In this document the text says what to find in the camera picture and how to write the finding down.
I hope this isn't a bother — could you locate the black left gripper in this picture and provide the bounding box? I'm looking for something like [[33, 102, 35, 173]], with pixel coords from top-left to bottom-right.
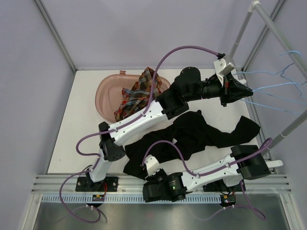
[[184, 71, 252, 106]]

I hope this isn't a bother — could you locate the black shirt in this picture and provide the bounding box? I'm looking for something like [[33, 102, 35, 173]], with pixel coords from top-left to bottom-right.
[[123, 110, 260, 179]]

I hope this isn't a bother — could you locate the white clothes rack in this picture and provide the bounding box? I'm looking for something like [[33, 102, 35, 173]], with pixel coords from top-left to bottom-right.
[[227, 0, 307, 173]]

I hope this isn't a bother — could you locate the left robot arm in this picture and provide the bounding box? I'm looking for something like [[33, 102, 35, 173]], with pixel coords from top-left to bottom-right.
[[86, 67, 253, 191]]

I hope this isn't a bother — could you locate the light blue wire hanger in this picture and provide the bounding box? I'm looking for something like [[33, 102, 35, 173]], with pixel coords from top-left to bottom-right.
[[236, 50, 307, 106]]

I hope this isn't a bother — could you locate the left aluminium frame post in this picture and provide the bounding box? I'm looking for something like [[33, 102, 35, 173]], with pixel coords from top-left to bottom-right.
[[33, 0, 78, 73]]

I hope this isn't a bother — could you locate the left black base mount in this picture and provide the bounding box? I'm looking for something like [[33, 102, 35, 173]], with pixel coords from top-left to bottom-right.
[[75, 176, 118, 192]]

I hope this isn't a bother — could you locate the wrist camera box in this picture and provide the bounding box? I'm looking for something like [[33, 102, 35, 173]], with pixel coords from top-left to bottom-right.
[[213, 53, 235, 86], [142, 155, 165, 179]]

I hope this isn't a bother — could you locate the pink plastic basin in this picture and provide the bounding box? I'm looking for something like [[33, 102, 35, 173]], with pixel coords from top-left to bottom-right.
[[95, 70, 171, 123]]

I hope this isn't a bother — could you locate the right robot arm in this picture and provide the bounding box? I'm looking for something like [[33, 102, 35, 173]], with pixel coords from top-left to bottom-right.
[[142, 145, 274, 203]]

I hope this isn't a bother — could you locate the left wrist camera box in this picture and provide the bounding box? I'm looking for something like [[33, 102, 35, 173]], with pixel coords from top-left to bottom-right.
[[213, 53, 235, 86]]

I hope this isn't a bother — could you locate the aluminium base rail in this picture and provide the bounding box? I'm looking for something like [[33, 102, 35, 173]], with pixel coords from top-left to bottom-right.
[[31, 174, 292, 194]]

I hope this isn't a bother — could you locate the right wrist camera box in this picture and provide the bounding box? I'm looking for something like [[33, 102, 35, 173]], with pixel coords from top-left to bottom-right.
[[142, 155, 165, 179]]

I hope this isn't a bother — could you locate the white slotted cable duct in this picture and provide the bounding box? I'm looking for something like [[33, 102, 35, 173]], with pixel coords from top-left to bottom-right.
[[41, 194, 221, 203]]

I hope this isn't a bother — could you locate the aluminium frame post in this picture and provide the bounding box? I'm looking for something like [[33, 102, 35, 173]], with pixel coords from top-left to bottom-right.
[[33, 0, 78, 73], [241, 0, 287, 71]]

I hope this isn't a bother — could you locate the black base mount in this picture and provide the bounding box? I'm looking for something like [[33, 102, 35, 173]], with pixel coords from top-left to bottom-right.
[[201, 175, 246, 194], [75, 176, 118, 192]]

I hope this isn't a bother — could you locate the right aluminium frame post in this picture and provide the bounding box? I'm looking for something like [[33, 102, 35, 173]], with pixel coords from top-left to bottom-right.
[[241, 0, 287, 71]]

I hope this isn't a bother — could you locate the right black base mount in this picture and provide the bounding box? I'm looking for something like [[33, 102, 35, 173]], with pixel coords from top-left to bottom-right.
[[201, 175, 246, 194]]

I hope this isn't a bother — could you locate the red plaid shirt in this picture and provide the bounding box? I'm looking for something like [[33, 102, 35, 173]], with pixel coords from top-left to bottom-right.
[[114, 67, 154, 122]]

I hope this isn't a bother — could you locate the blue hanger holding black shirt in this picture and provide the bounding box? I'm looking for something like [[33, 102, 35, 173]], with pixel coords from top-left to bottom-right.
[[240, 82, 307, 115]]

